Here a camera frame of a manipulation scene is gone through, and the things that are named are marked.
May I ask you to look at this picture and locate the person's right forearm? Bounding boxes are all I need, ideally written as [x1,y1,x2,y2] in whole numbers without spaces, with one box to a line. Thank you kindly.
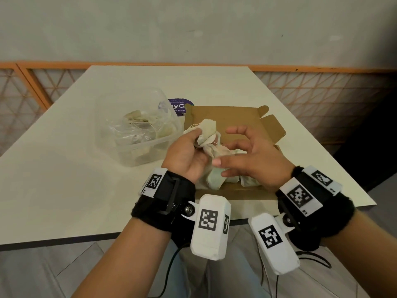
[321,209,397,298]

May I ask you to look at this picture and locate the black marker wristband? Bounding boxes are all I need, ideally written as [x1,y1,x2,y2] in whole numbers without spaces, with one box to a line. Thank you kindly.
[131,166,196,243]
[275,166,356,252]

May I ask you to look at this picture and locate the black cable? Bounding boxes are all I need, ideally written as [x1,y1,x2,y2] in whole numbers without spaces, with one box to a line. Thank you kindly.
[274,251,332,298]
[155,245,182,298]

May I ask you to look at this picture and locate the grey trousers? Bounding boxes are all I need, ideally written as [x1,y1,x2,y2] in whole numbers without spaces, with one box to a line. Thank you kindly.
[148,225,270,298]

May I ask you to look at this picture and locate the rows of packed tea bags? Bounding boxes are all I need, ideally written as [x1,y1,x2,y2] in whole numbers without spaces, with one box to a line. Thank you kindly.
[197,145,263,190]

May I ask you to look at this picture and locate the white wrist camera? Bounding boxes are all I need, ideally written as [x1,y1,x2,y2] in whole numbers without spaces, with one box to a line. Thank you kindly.
[181,194,232,261]
[247,213,301,276]

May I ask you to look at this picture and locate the person's right hand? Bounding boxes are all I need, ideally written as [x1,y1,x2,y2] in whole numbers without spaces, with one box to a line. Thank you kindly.
[212,125,296,193]

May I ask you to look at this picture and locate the person's left forearm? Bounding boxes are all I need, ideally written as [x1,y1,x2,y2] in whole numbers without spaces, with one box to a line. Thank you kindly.
[71,217,173,298]

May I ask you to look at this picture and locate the brown paper box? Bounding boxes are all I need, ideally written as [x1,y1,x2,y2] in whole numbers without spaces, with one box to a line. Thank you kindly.
[183,104,287,201]

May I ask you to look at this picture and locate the round purple sticker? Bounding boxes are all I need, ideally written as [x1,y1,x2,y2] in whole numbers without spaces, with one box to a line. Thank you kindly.
[158,98,195,118]

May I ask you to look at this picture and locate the thin white cable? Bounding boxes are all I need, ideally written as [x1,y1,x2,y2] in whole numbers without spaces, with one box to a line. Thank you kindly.
[259,245,267,286]

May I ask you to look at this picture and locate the clear plastic container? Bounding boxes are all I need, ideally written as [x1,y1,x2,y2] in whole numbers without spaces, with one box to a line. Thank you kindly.
[94,87,184,167]

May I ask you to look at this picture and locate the orange lattice fence panel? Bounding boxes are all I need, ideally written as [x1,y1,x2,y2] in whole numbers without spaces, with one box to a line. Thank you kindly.
[17,61,397,146]
[0,62,52,156]

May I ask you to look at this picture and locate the person's left hand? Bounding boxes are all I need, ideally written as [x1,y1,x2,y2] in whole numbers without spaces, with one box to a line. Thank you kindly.
[161,128,211,184]

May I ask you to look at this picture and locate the bunch of tea bags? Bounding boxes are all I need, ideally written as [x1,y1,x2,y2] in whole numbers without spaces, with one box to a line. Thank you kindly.
[183,118,222,159]

